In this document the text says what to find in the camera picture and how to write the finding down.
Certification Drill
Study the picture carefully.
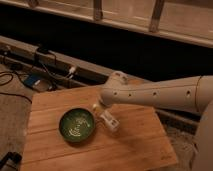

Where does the small white bottle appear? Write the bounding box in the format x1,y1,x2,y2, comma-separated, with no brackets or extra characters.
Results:
92,103,120,132

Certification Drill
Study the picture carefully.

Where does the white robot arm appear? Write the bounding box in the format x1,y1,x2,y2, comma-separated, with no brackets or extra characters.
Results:
100,71,213,171

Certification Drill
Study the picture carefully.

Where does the green ceramic bowl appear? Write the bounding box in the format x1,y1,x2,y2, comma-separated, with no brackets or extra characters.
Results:
58,108,95,143

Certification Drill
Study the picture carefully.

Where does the white plug connector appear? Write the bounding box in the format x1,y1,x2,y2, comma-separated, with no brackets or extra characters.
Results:
66,66,77,78

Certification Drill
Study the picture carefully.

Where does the wooden bamboo board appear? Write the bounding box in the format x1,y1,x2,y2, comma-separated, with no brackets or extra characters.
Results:
21,86,178,171

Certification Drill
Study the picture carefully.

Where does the black power adapter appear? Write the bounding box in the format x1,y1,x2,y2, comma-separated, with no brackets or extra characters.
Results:
36,46,50,54

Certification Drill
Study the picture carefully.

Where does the blue electronic box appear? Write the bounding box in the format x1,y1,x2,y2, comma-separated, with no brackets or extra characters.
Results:
23,74,41,88

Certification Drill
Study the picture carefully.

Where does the black clamp at corner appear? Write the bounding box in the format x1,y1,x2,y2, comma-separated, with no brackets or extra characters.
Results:
0,152,22,170

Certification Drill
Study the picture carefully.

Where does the black cable on floor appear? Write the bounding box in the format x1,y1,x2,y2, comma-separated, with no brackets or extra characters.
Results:
0,71,33,104

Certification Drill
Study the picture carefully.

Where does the wooden railing frame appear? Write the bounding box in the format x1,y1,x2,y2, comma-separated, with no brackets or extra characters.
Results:
0,0,213,49

